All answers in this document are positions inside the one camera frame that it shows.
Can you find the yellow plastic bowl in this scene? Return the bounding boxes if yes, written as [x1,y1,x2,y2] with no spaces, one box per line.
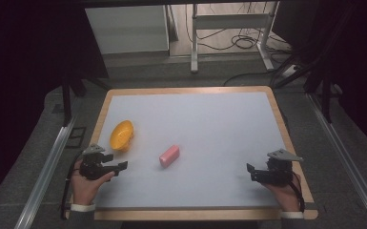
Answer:
[109,119,135,152]

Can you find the person's right hand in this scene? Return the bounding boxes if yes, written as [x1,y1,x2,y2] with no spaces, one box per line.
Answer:
[261,173,301,213]

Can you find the dark floor socket cover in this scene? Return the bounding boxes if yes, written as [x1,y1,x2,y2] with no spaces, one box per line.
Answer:
[65,126,88,150]

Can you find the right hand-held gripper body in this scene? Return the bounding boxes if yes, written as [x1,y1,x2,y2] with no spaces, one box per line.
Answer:
[251,148,304,187]

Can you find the black floor cables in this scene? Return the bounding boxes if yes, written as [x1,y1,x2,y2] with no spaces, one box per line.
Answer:
[184,2,293,65]

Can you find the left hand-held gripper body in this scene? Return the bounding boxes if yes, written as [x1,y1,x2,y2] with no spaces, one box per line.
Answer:
[78,143,120,181]

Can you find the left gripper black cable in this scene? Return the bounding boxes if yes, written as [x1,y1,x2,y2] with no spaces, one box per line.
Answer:
[60,152,84,221]

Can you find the black metal stand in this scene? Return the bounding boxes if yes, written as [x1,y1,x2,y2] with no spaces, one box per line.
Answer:
[303,60,336,124]
[60,71,88,128]

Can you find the white cabinet panel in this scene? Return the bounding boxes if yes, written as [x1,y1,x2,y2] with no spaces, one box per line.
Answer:
[84,4,171,55]

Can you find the dark curtain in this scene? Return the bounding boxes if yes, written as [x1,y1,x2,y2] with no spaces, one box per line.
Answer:
[0,0,109,211]
[271,0,367,156]

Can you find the white power strip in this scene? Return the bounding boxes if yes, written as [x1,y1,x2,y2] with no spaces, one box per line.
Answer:
[280,64,300,79]

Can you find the aluminium rail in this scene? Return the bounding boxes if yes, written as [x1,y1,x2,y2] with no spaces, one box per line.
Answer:
[13,114,78,229]
[307,93,367,229]

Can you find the pink soap bar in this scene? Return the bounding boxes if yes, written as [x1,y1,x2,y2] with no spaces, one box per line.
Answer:
[158,144,181,169]

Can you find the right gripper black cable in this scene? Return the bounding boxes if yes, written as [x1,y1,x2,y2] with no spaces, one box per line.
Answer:
[286,171,306,214]

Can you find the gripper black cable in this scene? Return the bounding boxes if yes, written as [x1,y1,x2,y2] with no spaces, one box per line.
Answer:
[60,152,84,221]
[286,171,306,214]

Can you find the wooden-edged white table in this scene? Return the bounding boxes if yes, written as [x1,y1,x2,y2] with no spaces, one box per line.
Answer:
[64,85,319,221]

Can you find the white metal desk frame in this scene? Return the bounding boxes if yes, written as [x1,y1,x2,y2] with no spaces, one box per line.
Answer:
[190,2,281,74]

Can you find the person's left hand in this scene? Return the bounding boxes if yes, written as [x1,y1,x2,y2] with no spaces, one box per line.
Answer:
[70,159,116,206]

